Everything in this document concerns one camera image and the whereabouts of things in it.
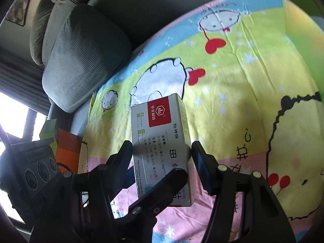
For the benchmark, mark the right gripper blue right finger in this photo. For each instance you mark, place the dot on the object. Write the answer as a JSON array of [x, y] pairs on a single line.
[[206, 166]]

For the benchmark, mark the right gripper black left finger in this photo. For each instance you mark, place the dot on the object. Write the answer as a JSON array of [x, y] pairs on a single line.
[[118, 175]]

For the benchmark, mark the white red medicine box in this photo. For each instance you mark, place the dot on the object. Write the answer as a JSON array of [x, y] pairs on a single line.
[[161, 140]]

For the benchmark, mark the orange green box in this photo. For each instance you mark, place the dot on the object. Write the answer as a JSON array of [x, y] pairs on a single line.
[[66, 146]]

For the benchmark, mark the colourful cartoon bed sheet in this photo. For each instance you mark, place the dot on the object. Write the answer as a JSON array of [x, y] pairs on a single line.
[[250, 99]]

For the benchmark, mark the grey square cushion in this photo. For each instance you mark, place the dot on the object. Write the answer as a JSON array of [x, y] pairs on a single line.
[[88, 50]]

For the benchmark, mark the grey sofa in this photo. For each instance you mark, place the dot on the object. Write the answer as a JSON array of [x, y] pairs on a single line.
[[139, 19]]

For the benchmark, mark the green white cardboard box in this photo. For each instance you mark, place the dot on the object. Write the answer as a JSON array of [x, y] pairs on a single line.
[[306, 35]]

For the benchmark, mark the framed wall picture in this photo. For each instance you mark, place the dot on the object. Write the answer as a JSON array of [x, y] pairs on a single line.
[[18, 12]]

